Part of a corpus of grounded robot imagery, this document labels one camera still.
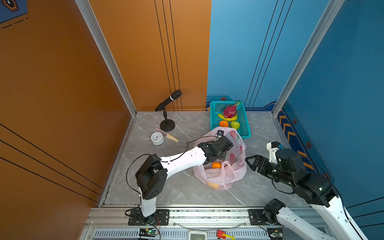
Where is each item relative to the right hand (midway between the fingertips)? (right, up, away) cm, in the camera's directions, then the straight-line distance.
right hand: (248, 162), depth 66 cm
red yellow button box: (-11, -34, +2) cm, 36 cm away
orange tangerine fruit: (-3, +18, +42) cm, 46 cm away
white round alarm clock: (-50, +8, +34) cm, 61 cm away
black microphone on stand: (-45, +17, +45) cm, 65 cm away
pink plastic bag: (-12, -8, +8) cm, 16 cm away
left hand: (-9, +3, +18) cm, 21 cm away
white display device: (-22, -33, +1) cm, 40 cm away
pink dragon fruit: (+2, +27, +42) cm, 50 cm away
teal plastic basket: (-6, +30, +50) cm, 59 cm away
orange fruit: (-12, -6, +19) cm, 23 cm away
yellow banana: (+4, +22, +45) cm, 50 cm away
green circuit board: (-46, -35, +5) cm, 58 cm away
